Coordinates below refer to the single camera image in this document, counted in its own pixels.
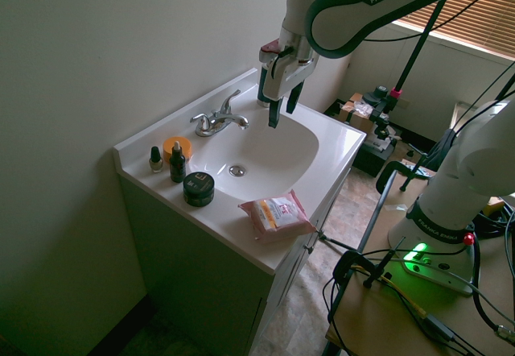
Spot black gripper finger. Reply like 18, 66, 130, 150
285, 81, 305, 115
267, 97, 284, 130

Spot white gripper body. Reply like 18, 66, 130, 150
263, 52, 315, 103

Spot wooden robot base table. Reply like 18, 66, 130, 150
324, 166, 515, 356

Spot chrome sink faucet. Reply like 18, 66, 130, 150
189, 89, 250, 138

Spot brown cardboard box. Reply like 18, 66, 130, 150
337, 92, 375, 134

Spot orange round lidded jar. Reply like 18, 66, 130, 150
162, 136, 194, 162

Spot black equipment case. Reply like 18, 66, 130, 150
352, 128, 403, 178

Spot pink wet wipes pack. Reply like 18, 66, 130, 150
237, 188, 317, 245

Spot black round cream jar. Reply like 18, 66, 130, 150
183, 172, 216, 207

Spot dark dropper serum bottle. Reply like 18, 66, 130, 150
169, 140, 187, 184

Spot white vanity sink cabinet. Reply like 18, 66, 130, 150
113, 67, 368, 356

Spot small nail polish bottle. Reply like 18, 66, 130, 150
148, 146, 163, 174

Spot black C-clamp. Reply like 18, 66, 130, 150
332, 237, 406, 290
374, 160, 439, 194

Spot brown window blinds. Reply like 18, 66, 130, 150
392, 0, 515, 61

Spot red wrist camera mount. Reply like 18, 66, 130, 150
258, 39, 282, 64

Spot black camera tripod stand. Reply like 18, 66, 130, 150
372, 0, 447, 131

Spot yellow cable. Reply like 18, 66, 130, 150
352, 265, 428, 320

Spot black cable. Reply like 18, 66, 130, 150
470, 201, 515, 337

